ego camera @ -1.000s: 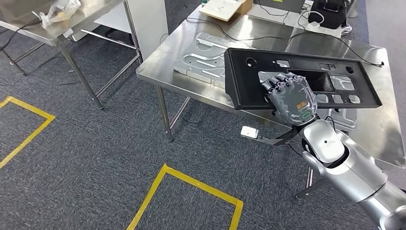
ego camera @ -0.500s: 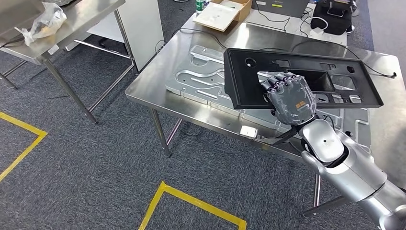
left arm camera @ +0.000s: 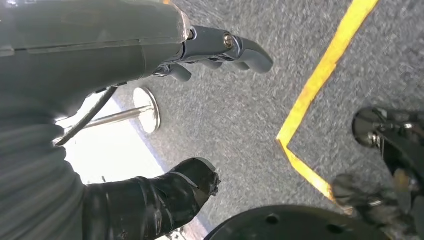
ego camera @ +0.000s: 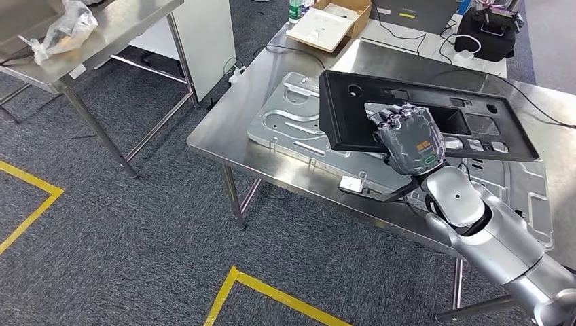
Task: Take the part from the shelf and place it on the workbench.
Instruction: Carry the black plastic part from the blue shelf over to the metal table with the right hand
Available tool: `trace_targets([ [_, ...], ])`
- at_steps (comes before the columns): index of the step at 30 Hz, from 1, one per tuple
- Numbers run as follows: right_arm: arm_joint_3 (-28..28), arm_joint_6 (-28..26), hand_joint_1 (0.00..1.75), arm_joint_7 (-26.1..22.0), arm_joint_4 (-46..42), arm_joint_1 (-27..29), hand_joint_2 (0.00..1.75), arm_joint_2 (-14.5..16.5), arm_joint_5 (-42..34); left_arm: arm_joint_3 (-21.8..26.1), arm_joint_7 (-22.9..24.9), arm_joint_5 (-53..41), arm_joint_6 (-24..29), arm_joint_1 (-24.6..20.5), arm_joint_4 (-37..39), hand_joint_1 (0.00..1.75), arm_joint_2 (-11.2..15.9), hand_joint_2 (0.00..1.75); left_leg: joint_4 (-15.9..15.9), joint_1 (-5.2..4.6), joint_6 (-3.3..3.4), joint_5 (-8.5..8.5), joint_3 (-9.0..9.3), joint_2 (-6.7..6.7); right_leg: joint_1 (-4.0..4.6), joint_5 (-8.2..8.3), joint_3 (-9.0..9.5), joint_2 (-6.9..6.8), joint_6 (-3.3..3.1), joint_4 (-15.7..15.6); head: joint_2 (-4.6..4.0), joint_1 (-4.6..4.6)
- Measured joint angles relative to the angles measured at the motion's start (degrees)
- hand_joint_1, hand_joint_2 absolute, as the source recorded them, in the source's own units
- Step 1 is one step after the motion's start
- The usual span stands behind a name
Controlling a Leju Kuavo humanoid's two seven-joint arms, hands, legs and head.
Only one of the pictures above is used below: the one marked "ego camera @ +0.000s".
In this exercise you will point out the grey laptop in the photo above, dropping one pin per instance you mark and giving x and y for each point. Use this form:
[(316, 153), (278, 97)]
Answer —
[(414, 18)]

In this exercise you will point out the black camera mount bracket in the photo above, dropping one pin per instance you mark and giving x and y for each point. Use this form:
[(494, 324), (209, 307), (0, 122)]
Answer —
[(396, 194)]

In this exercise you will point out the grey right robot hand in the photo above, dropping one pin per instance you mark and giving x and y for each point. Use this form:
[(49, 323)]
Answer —
[(411, 144)]

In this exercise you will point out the stamped sheet metal panel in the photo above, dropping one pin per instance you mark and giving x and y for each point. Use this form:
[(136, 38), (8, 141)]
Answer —
[(288, 121)]

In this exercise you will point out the stainless steel workbench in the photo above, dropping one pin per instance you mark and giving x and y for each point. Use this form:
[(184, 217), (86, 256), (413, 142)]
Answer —
[(234, 126)]

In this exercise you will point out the white power plug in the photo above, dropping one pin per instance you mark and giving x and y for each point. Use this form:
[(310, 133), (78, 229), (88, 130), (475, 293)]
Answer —
[(236, 74)]

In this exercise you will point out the cardboard box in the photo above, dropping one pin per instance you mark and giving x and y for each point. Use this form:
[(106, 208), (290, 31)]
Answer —
[(362, 18)]

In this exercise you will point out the black bag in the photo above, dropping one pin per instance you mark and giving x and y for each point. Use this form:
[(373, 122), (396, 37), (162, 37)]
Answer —
[(486, 40)]

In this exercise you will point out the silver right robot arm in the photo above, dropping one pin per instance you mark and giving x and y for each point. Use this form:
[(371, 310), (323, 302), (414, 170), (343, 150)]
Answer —
[(495, 243)]

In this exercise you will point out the flat beige board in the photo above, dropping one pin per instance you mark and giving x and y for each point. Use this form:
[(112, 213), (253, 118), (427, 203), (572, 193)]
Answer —
[(319, 29)]

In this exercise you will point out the steel table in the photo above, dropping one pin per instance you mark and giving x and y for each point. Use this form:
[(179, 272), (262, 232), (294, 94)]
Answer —
[(117, 27)]

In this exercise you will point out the black plastic panel part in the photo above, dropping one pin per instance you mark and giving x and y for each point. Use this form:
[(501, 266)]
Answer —
[(342, 121)]

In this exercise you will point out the green bottle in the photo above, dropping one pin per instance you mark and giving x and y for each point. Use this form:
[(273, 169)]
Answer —
[(294, 11)]

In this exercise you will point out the clear plastic bag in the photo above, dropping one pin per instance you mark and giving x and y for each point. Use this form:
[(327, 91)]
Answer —
[(67, 27)]

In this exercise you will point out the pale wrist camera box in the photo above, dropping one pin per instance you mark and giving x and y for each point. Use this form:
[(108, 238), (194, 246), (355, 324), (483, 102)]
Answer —
[(351, 184)]

